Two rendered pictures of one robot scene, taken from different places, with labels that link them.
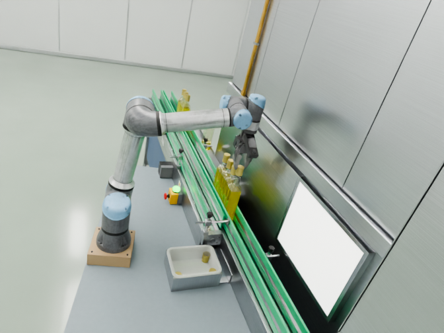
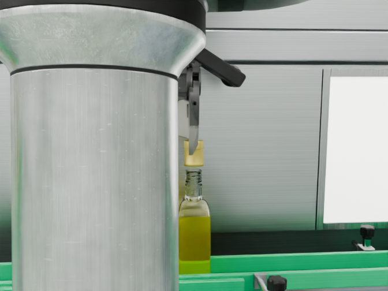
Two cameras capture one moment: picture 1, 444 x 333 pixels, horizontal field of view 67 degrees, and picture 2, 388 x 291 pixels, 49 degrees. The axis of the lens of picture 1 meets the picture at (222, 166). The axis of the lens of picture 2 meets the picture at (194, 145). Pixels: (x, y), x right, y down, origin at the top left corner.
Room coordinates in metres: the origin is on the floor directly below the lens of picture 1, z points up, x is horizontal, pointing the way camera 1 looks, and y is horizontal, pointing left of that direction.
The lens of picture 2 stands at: (1.15, 0.59, 1.30)
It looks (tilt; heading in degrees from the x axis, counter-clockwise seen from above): 9 degrees down; 291
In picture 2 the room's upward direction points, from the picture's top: straight up
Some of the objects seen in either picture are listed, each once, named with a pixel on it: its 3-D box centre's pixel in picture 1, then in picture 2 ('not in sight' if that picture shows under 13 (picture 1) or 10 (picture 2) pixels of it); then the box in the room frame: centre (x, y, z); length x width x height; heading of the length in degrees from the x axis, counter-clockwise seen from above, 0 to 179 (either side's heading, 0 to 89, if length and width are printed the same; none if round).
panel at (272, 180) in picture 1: (287, 205); (308, 150); (1.24, -0.32, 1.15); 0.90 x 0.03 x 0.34; 26
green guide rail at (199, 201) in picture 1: (172, 138); not in sight; (2.07, 0.38, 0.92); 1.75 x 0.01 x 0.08; 26
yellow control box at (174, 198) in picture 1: (174, 196); not in sight; (1.61, 0.23, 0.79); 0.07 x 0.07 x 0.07; 26
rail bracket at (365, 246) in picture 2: (271, 258); (361, 254); (1.13, -0.31, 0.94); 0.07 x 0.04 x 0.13; 116
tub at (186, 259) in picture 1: (192, 266); not in sight; (1.11, 0.02, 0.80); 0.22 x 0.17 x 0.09; 116
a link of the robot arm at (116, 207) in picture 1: (116, 211); not in sight; (1.13, 0.39, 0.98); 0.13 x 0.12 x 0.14; 18
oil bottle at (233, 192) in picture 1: (230, 201); (193, 253); (1.41, -0.09, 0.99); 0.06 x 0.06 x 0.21; 26
